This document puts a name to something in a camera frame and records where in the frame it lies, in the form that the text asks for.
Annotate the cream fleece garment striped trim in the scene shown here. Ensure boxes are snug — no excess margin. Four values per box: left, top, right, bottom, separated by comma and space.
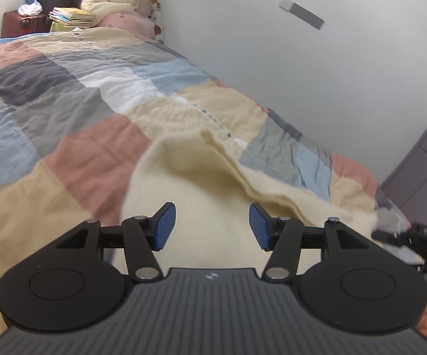
120, 130, 377, 273

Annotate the stack of folded clothes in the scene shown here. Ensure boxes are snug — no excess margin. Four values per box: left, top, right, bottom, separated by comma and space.
49, 7, 95, 29

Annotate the patchwork plaid bed cover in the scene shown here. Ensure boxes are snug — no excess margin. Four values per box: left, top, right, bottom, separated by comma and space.
0, 28, 409, 334

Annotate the dark red suitcase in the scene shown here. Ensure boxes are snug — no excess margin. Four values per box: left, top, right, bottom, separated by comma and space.
1, 10, 50, 38

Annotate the pink pillow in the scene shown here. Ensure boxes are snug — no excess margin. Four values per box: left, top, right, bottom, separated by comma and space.
97, 11, 160, 38

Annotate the white crumpled cloth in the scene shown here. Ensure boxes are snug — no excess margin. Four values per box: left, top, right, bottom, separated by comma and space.
17, 0, 43, 17

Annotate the cream rolled duvet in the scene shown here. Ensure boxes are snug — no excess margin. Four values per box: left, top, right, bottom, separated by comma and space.
80, 0, 139, 27

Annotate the floral print pillow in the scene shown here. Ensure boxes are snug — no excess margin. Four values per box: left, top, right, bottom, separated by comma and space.
139, 0, 165, 42

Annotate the grey wall switch panel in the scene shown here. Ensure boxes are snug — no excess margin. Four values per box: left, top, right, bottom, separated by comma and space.
279, 0, 324, 30

